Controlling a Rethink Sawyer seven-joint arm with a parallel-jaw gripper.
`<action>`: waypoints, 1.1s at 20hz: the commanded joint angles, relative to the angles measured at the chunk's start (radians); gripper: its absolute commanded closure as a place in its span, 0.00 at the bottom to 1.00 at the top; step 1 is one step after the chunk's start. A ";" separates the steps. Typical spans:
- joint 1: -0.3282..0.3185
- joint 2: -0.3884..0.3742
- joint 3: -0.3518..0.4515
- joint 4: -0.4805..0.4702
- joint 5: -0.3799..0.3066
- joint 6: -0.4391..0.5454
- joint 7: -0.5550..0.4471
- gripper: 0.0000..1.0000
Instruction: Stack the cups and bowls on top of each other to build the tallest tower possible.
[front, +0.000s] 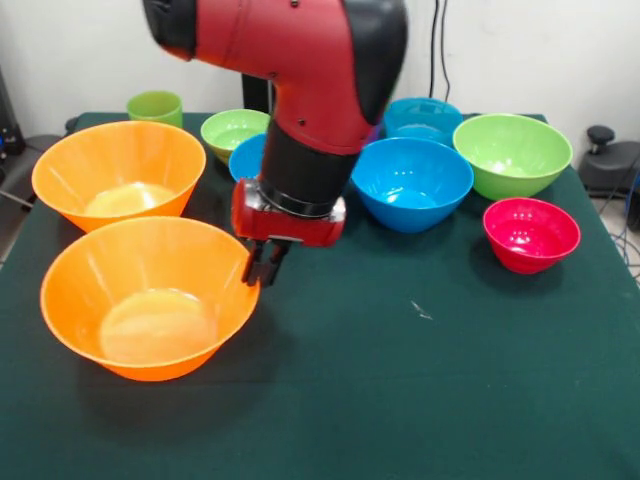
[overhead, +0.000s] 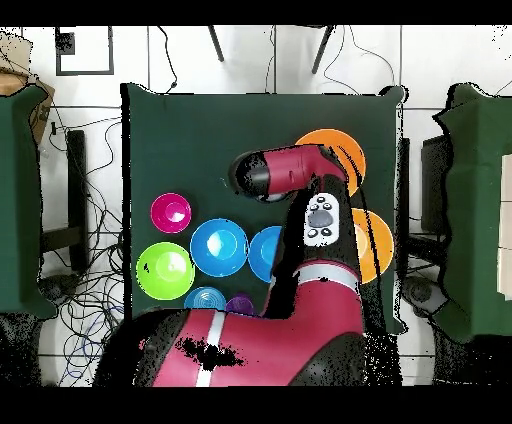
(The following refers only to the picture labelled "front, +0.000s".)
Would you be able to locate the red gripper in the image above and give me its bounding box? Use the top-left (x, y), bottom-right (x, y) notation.
top-left (231, 178), bottom-right (347, 288)

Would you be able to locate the large green plastic bowl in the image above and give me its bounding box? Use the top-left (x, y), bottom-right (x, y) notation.
top-left (452, 113), bottom-right (574, 202)

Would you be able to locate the small green plastic bowl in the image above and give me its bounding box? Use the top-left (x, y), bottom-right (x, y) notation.
top-left (200, 108), bottom-right (272, 166)

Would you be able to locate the black equipment box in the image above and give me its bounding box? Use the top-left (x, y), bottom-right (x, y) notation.
top-left (0, 67), bottom-right (26, 156)

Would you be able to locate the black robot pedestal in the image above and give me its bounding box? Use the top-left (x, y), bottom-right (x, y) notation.
top-left (241, 73), bottom-right (277, 115)

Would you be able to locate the green plastic cup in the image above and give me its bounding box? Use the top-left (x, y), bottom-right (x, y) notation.
top-left (125, 90), bottom-right (184, 129)

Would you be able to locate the small pink plastic bowl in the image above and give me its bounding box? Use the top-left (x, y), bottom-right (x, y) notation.
top-left (482, 197), bottom-right (582, 276)

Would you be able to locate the black stand base with knob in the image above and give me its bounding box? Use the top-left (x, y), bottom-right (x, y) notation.
top-left (579, 124), bottom-right (640, 201)

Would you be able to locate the small translucent blue bowl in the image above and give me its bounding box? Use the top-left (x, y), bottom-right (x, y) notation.
top-left (383, 96), bottom-right (465, 148)

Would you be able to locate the large orange plastic bowl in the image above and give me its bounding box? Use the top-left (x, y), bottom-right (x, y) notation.
top-left (31, 120), bottom-right (208, 234)
top-left (39, 215), bottom-right (261, 383)

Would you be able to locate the blue plastic bowl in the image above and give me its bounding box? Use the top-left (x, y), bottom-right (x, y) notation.
top-left (228, 132), bottom-right (269, 184)
top-left (349, 137), bottom-right (475, 235)

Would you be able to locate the dark green table cloth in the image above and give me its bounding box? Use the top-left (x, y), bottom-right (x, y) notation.
top-left (0, 111), bottom-right (640, 480)

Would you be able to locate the black hanging cable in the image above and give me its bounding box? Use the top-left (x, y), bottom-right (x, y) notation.
top-left (432, 0), bottom-right (452, 101)

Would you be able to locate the dark grey stand base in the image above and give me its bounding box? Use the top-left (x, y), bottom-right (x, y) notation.
top-left (0, 133), bottom-right (69, 216)

